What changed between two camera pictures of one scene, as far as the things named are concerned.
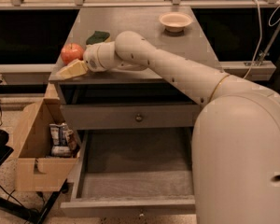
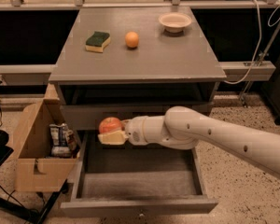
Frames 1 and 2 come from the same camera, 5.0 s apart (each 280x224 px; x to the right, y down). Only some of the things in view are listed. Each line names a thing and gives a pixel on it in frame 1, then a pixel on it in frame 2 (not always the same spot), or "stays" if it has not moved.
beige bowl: (175, 21) stays
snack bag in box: (63, 142) stays
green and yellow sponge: (98, 36) stays
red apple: (71, 51) → (110, 124)
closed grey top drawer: (131, 117) stays
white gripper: (91, 59) → (134, 131)
